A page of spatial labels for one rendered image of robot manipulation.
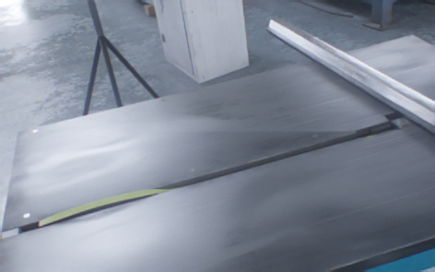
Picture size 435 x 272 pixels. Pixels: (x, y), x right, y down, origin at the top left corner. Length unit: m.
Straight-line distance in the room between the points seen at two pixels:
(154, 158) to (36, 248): 0.24
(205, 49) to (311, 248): 2.20
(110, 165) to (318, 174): 0.35
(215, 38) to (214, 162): 2.00
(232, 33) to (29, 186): 2.08
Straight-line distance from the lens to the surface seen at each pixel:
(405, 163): 0.78
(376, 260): 0.64
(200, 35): 2.71
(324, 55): 1.10
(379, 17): 3.36
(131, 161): 0.85
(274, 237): 0.65
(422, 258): 0.69
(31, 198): 0.84
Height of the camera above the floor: 1.19
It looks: 33 degrees down
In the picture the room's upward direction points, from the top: 8 degrees counter-clockwise
